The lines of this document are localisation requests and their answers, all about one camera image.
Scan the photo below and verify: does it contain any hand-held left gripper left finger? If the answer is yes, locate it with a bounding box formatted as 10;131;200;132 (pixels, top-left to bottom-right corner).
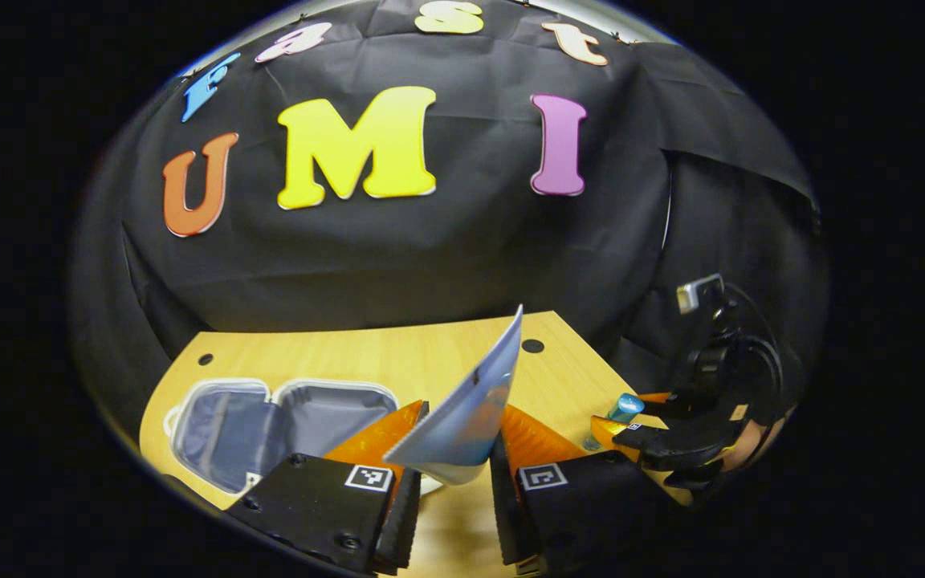
226;399;431;577

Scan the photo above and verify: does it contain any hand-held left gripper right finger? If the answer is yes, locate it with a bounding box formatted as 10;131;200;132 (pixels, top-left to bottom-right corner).
488;404;692;577

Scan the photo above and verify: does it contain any blue and white sachet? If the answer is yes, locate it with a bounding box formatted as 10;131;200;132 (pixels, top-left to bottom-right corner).
383;304;524;486

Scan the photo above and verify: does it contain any black backdrop cloth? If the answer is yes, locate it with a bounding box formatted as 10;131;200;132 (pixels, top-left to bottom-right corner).
69;0;829;450

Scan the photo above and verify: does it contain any white suitcase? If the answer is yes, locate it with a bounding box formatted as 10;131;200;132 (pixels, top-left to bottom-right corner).
162;378;447;496

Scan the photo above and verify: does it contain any teal capped bottle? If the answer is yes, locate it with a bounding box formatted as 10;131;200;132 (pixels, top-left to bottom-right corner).
583;393;646;452

